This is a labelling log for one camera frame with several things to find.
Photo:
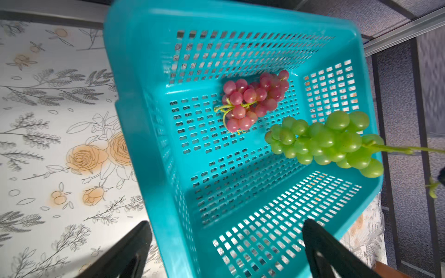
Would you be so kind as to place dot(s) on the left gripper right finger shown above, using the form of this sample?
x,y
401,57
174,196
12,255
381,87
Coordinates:
x,y
327,256

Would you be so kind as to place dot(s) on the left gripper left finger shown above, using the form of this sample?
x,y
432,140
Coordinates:
x,y
127,258

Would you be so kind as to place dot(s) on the green grape bunch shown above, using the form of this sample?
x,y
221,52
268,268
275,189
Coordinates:
x,y
340,140

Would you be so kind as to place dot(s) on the amber spice jar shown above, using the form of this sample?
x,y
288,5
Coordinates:
x,y
386,271

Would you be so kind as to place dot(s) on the teal plastic basket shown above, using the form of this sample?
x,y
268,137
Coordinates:
x,y
221,204

